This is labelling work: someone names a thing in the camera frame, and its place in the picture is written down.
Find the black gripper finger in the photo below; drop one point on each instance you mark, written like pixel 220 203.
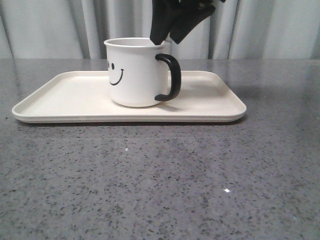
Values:
pixel 190 16
pixel 164 15

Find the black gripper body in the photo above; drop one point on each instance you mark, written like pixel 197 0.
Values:
pixel 202 2

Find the pale grey pleated curtain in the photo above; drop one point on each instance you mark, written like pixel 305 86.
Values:
pixel 238 29

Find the white smiley mug black handle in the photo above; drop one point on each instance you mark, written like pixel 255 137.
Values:
pixel 142 74

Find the cream rectangular plastic tray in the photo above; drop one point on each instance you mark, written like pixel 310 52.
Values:
pixel 84 97

